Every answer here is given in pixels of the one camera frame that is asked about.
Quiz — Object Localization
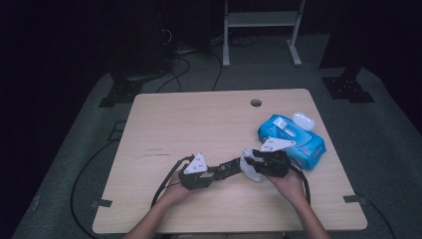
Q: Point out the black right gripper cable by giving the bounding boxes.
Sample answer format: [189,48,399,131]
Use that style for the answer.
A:
[288,162,312,205]

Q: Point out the grey tape strip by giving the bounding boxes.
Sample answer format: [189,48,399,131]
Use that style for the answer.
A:
[91,198,113,209]
[342,194,368,204]

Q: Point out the person's left hand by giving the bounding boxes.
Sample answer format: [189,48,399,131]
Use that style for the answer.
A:
[161,165,200,205]

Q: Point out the long black floor cable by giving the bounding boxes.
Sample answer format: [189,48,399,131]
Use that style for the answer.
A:
[70,138,117,239]
[356,192,397,239]

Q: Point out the blue wet wipes pack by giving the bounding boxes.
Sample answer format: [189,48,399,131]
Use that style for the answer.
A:
[257,112,327,171]

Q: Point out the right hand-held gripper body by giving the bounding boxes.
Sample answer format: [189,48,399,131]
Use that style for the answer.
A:
[259,136,297,178]

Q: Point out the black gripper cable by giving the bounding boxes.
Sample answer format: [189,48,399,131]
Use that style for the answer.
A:
[150,154,196,208]
[288,162,312,205]

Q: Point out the black stand base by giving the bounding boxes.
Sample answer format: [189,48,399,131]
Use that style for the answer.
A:
[98,78,144,109]
[321,66,376,104]

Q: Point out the blue toy car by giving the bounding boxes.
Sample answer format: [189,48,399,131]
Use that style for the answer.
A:
[215,157,245,180]

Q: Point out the white metal stand frame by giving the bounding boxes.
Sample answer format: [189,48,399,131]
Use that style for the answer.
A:
[222,0,307,69]

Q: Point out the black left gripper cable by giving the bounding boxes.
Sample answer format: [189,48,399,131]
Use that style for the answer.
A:
[150,154,196,208]

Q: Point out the person's right hand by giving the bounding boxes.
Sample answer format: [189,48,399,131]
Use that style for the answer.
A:
[267,169,308,207]

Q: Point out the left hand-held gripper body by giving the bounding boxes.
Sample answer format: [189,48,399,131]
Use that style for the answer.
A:
[178,152,213,191]

